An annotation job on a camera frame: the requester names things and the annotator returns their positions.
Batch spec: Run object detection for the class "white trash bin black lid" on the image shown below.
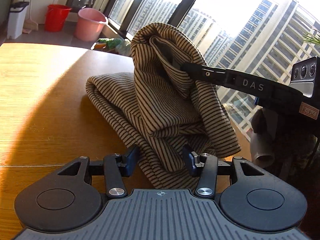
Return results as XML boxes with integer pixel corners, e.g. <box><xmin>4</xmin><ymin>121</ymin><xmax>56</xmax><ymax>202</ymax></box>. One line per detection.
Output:
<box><xmin>7</xmin><ymin>1</ymin><xmax>30</xmax><ymax>40</ymax></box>

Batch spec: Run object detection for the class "gloved left hand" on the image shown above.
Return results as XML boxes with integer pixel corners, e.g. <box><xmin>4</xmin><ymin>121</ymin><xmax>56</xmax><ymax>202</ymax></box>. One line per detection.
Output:
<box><xmin>251</xmin><ymin>108</ymin><xmax>319</xmax><ymax>181</ymax></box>

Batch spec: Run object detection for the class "red plastic bucket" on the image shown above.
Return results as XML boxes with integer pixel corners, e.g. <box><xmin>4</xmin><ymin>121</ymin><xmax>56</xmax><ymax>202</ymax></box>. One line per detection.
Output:
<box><xmin>44</xmin><ymin>4</ymin><xmax>71</xmax><ymax>32</ymax></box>

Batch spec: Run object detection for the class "striped beige black garment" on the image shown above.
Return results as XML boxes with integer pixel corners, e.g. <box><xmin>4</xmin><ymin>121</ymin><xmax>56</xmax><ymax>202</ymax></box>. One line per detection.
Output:
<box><xmin>86</xmin><ymin>23</ymin><xmax>241</xmax><ymax>189</ymax></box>

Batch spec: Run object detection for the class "broom with beige head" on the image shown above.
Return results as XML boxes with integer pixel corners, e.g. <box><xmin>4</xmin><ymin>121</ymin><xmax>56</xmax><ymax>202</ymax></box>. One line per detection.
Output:
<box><xmin>23</xmin><ymin>0</ymin><xmax>39</xmax><ymax>34</ymax></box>

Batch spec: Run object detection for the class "pink plastic bucket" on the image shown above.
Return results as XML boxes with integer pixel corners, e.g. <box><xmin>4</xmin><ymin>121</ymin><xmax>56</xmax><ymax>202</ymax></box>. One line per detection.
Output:
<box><xmin>74</xmin><ymin>8</ymin><xmax>108</xmax><ymax>42</ymax></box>

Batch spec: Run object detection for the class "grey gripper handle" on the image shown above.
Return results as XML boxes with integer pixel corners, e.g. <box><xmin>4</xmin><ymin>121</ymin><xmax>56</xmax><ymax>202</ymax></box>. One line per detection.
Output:
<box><xmin>250</xmin><ymin>132</ymin><xmax>274</xmax><ymax>168</ymax></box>

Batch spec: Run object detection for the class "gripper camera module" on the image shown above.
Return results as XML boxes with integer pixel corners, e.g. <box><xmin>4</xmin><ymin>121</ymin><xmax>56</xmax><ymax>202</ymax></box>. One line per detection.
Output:
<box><xmin>289</xmin><ymin>56</ymin><xmax>319</xmax><ymax>99</ymax></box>

